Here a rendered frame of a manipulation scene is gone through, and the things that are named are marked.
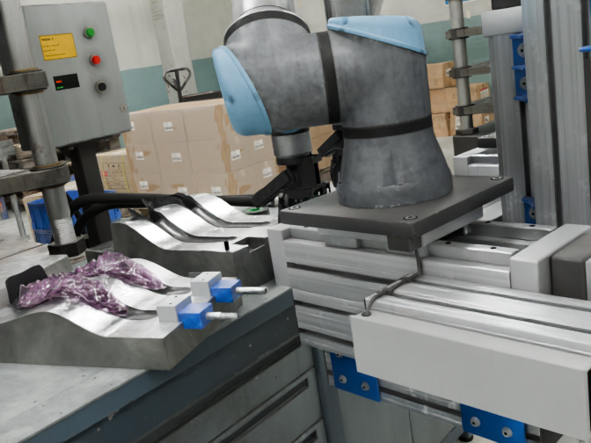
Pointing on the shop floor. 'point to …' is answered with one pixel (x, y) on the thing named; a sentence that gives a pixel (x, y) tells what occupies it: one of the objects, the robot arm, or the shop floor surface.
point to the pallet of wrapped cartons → (195, 152)
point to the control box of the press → (76, 92)
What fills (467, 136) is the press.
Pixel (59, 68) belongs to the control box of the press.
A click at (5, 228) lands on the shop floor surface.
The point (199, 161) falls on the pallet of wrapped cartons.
